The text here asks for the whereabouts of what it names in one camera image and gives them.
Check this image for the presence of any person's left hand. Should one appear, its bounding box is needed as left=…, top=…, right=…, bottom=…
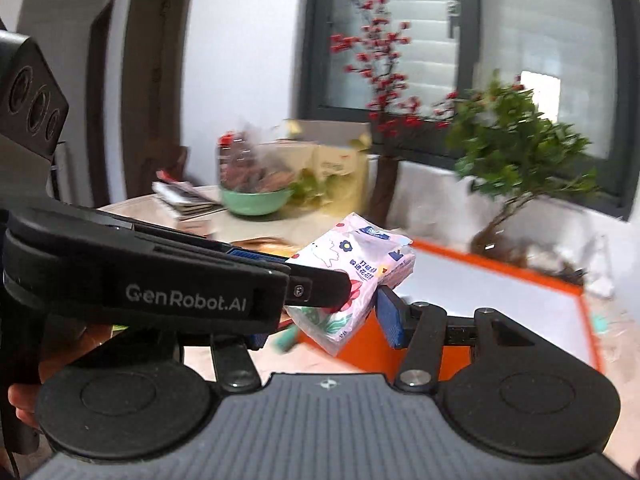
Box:
left=7, top=324, right=117, bottom=431

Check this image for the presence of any stack of magazines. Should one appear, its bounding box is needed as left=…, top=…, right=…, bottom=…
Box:
left=151, top=169, right=228, bottom=222

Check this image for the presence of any dark framed window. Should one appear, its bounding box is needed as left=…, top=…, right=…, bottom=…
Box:
left=299, top=0, right=640, bottom=222

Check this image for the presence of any beige cardboard box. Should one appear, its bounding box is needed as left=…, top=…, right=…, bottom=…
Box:
left=280, top=118, right=374, bottom=212

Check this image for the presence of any teal small object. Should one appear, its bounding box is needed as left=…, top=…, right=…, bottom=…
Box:
left=271, top=323, right=302, bottom=357

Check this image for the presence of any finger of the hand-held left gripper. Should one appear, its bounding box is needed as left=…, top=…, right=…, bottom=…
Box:
left=284, top=261, right=354, bottom=312
left=134, top=221, right=296, bottom=266

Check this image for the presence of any green bowl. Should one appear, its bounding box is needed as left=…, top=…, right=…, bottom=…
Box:
left=220, top=185, right=294, bottom=219

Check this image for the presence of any red berry branch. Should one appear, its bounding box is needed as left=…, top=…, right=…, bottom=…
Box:
left=326, top=0, right=462, bottom=227

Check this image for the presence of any floral tissue pack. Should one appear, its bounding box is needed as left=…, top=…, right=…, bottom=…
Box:
left=282, top=212, right=417, bottom=359

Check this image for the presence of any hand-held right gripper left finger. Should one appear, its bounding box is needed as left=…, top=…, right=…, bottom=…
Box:
left=210, top=332, right=273, bottom=394

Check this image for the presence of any green bonsai plant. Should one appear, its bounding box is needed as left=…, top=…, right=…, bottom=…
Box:
left=444, top=69, right=603, bottom=273

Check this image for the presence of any window handle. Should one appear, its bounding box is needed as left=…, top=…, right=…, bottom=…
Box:
left=446, top=0, right=462, bottom=40

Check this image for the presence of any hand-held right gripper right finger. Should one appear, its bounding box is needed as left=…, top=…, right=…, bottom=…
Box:
left=377, top=285, right=537, bottom=392

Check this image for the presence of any brown wooden door frame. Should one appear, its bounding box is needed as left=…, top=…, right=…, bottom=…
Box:
left=85, top=0, right=197, bottom=207

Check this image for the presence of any orange tray with white inside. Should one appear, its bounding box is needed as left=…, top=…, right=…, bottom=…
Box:
left=299, top=239, right=607, bottom=377

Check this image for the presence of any beige desktop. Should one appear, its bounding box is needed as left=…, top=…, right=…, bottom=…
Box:
left=97, top=184, right=640, bottom=413

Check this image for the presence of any brown packet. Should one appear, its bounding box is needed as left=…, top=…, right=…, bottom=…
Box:
left=232, top=236, right=302, bottom=257

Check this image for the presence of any clear bag of snacks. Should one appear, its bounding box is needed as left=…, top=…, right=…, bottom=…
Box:
left=215, top=119, right=297, bottom=195

